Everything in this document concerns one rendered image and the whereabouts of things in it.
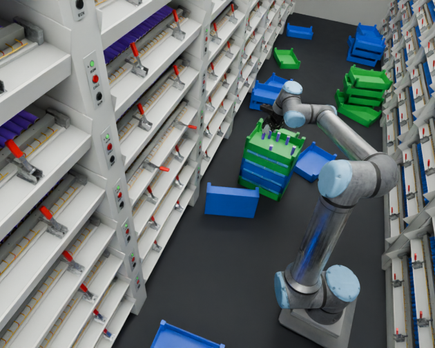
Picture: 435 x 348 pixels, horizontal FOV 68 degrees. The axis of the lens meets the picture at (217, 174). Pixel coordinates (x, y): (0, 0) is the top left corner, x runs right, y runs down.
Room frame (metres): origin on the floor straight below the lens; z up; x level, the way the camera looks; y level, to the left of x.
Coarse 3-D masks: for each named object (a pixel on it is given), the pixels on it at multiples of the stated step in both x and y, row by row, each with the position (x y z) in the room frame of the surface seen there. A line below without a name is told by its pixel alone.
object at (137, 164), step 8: (184, 104) 1.20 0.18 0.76; (176, 112) 1.14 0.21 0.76; (184, 112) 1.17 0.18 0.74; (168, 120) 1.07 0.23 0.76; (160, 136) 0.97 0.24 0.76; (152, 144) 0.91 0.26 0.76; (144, 152) 0.87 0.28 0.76; (144, 160) 0.84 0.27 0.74; (136, 168) 0.78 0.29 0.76; (128, 176) 0.74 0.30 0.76; (128, 184) 0.72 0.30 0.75
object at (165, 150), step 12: (192, 108) 1.22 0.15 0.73; (180, 120) 1.12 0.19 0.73; (192, 120) 1.19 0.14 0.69; (168, 132) 1.03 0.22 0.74; (180, 132) 1.05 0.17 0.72; (168, 144) 0.97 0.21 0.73; (156, 156) 0.89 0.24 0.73; (156, 168) 0.83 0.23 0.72; (144, 180) 0.76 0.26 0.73; (132, 192) 0.70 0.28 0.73; (132, 204) 0.65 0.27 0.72
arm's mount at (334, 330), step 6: (294, 312) 0.61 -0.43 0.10; (300, 312) 0.61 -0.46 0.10; (300, 318) 0.60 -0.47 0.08; (306, 318) 0.59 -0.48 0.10; (342, 318) 0.61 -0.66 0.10; (312, 324) 0.58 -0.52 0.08; (318, 324) 0.57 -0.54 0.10; (336, 324) 0.58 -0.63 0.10; (324, 330) 0.56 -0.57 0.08; (330, 330) 0.55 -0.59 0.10; (336, 330) 0.56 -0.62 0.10; (336, 336) 0.54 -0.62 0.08
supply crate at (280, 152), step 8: (256, 128) 1.61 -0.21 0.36; (248, 136) 1.48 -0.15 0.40; (256, 136) 1.58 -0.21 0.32; (272, 136) 1.60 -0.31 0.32; (280, 136) 1.59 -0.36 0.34; (248, 144) 1.46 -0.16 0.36; (256, 144) 1.50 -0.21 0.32; (264, 144) 1.51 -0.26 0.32; (272, 144) 1.52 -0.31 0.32; (280, 144) 1.53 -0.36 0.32; (288, 144) 1.54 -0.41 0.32; (296, 144) 1.54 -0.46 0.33; (256, 152) 1.43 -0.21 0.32; (264, 152) 1.42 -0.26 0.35; (272, 152) 1.40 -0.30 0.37; (280, 152) 1.46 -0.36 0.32; (288, 152) 1.47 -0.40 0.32; (296, 152) 1.48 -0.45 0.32; (280, 160) 1.38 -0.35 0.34; (288, 160) 1.36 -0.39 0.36
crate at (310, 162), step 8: (312, 144) 1.89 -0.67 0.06; (304, 152) 1.83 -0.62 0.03; (312, 152) 1.87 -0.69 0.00; (320, 152) 1.86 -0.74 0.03; (304, 160) 1.77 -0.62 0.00; (312, 160) 1.78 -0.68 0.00; (320, 160) 1.79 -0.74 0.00; (328, 160) 1.80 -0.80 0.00; (296, 168) 1.64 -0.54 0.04; (304, 168) 1.68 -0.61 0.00; (312, 168) 1.69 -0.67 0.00; (320, 168) 1.70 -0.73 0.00; (304, 176) 1.59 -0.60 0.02; (312, 176) 1.56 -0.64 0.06
